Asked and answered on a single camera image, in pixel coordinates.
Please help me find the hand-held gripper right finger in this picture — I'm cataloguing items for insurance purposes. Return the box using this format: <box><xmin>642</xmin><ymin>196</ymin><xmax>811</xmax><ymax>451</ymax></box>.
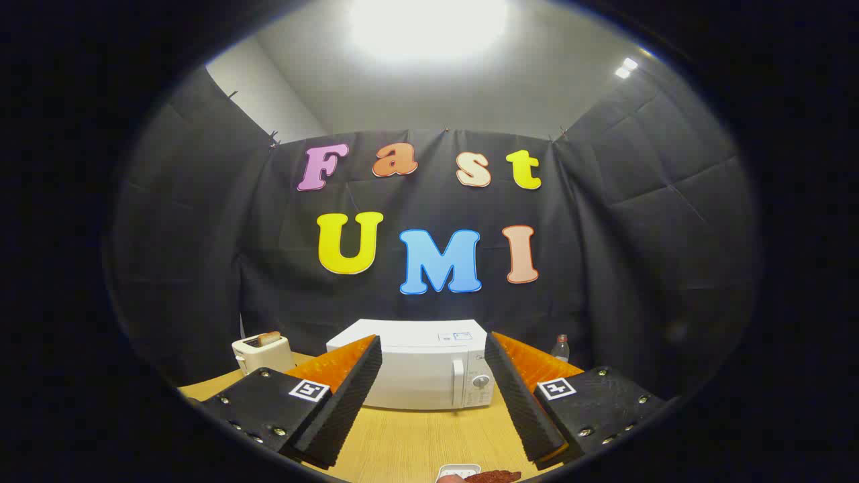
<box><xmin>485</xmin><ymin>331</ymin><xmax>665</xmax><ymax>470</ymax></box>

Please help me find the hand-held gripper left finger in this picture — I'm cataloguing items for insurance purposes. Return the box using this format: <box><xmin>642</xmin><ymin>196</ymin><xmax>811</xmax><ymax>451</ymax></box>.
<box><xmin>199</xmin><ymin>334</ymin><xmax>383</xmax><ymax>469</ymax></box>

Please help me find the white toaster oven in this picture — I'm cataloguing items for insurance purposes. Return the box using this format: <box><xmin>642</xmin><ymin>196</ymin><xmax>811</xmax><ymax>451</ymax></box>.
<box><xmin>326</xmin><ymin>319</ymin><xmax>497</xmax><ymax>411</ymax></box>

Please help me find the cream pop-up toaster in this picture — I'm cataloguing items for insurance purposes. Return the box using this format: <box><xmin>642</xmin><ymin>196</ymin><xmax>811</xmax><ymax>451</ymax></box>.
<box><xmin>232</xmin><ymin>333</ymin><xmax>296</xmax><ymax>375</ymax></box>

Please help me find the white ribbed plate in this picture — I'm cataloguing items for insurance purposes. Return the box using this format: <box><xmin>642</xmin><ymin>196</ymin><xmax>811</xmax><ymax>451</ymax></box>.
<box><xmin>436</xmin><ymin>463</ymin><xmax>481</xmax><ymax>483</ymax></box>

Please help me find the bright ceiling light panel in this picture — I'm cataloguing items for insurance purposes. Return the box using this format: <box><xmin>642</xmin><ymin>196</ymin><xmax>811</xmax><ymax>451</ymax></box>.
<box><xmin>349</xmin><ymin>0</ymin><xmax>509</xmax><ymax>61</ymax></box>

